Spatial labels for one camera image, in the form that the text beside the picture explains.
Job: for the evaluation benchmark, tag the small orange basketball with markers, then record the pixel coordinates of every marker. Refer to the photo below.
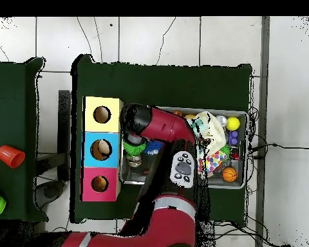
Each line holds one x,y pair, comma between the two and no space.
229,174

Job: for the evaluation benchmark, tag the orange plastic cup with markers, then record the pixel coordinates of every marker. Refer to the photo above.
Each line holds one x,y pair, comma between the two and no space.
10,156

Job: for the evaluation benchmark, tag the polka dot cloth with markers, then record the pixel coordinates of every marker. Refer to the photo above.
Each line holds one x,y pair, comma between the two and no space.
212,160

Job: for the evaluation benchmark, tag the yellow plush duck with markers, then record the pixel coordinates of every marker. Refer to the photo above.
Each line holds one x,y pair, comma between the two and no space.
100,183

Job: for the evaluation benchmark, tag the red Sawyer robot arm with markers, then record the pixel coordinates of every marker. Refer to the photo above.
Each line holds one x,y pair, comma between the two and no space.
164,126

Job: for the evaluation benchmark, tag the dark green tablecloth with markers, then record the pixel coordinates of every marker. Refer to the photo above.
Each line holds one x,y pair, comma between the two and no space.
157,85
15,180

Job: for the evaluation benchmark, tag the wooden box with three holes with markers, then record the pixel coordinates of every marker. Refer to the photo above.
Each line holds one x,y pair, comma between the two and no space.
110,123

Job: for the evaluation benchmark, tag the blue spiky ball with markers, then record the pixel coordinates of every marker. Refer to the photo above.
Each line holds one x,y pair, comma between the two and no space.
153,148

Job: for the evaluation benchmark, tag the large green spiky ball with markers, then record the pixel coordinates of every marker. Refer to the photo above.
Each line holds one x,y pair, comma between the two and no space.
134,148

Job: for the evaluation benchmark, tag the yellow ball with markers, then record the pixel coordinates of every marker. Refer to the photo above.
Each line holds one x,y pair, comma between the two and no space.
232,123

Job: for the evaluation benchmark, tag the purple toy building block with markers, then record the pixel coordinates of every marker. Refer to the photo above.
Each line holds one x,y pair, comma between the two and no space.
233,139

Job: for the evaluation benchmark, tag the crushed metal can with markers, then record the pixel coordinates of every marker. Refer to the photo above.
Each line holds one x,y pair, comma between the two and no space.
134,160

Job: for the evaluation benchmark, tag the cream muslin cloth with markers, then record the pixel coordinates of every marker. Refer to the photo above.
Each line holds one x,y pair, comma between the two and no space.
213,128

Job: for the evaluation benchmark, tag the shallow mesh bin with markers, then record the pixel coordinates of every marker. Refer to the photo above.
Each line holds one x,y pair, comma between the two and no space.
221,184

